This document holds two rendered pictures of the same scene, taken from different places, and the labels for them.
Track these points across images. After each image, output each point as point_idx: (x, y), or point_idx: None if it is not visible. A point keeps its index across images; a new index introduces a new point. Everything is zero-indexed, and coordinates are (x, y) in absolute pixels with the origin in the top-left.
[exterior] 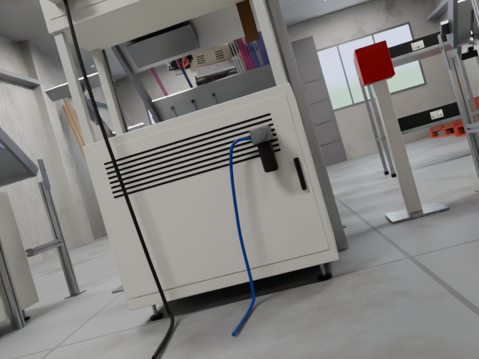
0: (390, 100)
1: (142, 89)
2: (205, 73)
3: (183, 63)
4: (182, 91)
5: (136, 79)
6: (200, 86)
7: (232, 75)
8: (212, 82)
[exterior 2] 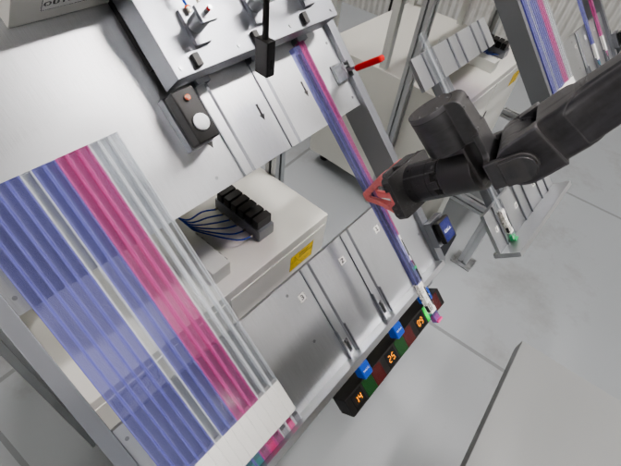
0: None
1: (367, 145)
2: None
3: (369, 190)
4: (348, 226)
5: (356, 118)
6: (316, 253)
7: (253, 309)
8: (295, 272)
